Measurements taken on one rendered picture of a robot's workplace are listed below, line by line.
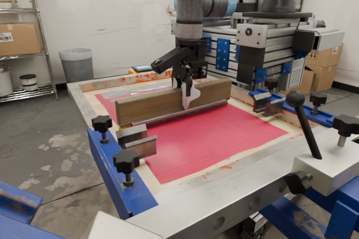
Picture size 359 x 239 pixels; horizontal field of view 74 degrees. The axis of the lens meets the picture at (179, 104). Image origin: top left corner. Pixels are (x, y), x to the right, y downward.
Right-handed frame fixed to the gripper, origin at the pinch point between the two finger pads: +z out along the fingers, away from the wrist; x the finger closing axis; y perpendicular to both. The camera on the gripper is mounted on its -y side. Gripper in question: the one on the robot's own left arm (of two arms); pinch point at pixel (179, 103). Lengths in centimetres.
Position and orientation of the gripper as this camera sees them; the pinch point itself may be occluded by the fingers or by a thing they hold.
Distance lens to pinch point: 75.2
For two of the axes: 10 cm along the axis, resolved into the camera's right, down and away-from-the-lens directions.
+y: 8.6, -1.7, 4.8
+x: -5.1, -3.5, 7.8
